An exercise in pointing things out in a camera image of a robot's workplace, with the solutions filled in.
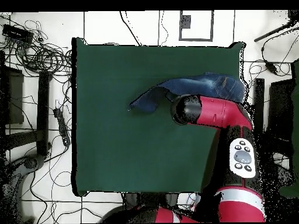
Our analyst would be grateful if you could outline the green cloth sheet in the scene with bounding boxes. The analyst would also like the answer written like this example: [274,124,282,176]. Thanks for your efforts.
[277,59,299,198]

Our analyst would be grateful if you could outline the black wheeled stand base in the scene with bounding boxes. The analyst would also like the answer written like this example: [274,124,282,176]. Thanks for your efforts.
[268,160,295,190]
[0,153,46,223]

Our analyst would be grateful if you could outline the small grey square patch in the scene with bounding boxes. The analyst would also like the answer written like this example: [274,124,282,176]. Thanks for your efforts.
[181,15,192,29]

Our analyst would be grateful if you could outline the black flat panel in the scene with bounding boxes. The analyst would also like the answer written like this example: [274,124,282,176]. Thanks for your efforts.
[266,78,295,142]
[0,65,25,125]

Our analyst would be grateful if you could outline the black rod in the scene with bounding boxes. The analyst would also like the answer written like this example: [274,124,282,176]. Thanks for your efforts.
[253,19,299,43]

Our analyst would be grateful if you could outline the blue denim jeans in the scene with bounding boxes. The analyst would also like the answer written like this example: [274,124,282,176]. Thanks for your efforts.
[127,71,246,114]

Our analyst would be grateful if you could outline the black upright bar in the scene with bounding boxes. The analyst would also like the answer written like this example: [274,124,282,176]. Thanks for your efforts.
[36,70,53,156]
[253,78,266,136]

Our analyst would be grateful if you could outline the black electronics box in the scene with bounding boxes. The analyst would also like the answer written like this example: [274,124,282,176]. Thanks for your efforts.
[2,23,35,44]

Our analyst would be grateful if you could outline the black power strip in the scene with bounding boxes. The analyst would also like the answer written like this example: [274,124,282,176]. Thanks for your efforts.
[53,107,71,147]

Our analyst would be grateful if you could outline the dark green table cloth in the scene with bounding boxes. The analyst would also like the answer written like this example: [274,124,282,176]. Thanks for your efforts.
[71,37,246,197]

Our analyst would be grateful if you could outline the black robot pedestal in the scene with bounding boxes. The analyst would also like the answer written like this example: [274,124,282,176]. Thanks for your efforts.
[122,192,179,211]

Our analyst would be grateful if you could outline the black power adapter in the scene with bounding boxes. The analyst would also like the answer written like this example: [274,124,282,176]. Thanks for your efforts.
[264,61,279,75]

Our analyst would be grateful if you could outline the tangled black cables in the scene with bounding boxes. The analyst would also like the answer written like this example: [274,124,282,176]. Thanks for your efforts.
[13,19,72,75]

